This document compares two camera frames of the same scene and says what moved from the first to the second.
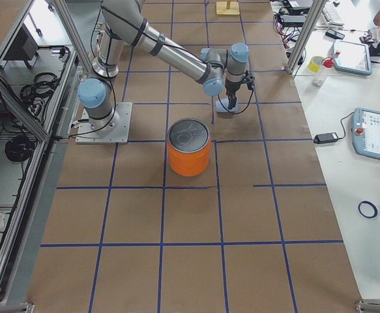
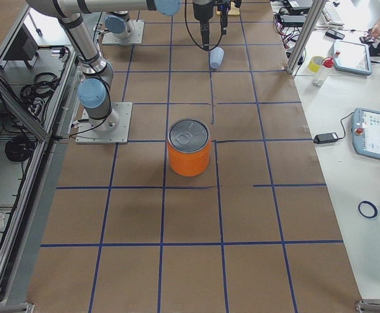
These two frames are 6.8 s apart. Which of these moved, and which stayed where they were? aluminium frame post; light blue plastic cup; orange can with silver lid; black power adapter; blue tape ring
Moved: light blue plastic cup
Stayed: aluminium frame post; blue tape ring; black power adapter; orange can with silver lid
